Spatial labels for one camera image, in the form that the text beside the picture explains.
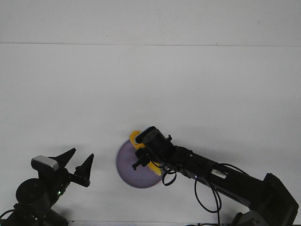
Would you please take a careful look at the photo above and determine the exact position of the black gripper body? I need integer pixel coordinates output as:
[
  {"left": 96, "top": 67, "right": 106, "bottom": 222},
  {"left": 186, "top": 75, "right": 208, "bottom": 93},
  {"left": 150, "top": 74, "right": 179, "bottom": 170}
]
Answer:
[
  {"left": 143, "top": 126, "right": 176, "bottom": 165},
  {"left": 38, "top": 168, "right": 90, "bottom": 202}
]

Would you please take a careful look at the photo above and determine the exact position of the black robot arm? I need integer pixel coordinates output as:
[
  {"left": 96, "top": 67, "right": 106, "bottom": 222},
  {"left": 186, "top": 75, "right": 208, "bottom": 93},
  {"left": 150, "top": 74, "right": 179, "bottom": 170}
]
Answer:
[
  {"left": 0, "top": 148, "right": 94, "bottom": 226},
  {"left": 129, "top": 126, "right": 299, "bottom": 226}
]

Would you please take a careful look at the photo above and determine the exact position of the yellow toy corn cob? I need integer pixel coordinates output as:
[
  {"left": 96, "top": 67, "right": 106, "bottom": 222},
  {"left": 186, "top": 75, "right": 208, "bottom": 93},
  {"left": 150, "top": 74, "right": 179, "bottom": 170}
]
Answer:
[{"left": 129, "top": 130, "right": 162, "bottom": 176}]

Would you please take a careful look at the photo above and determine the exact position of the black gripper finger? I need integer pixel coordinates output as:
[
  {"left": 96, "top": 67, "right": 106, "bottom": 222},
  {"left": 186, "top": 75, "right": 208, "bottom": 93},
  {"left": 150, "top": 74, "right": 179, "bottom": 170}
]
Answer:
[
  {"left": 47, "top": 148, "right": 76, "bottom": 169},
  {"left": 74, "top": 153, "right": 94, "bottom": 176},
  {"left": 132, "top": 158, "right": 150, "bottom": 170},
  {"left": 135, "top": 148, "right": 151, "bottom": 160}
]

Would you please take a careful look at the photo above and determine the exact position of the purple round plate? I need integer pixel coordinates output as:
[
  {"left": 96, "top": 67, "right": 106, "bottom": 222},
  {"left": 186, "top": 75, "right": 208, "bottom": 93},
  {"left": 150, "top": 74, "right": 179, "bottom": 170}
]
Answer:
[{"left": 116, "top": 140, "right": 162, "bottom": 188}]

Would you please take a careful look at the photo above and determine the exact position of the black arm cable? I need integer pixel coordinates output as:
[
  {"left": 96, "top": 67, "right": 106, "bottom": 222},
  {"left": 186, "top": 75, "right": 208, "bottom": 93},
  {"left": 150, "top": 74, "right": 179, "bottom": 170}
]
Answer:
[{"left": 161, "top": 162, "right": 250, "bottom": 226}]

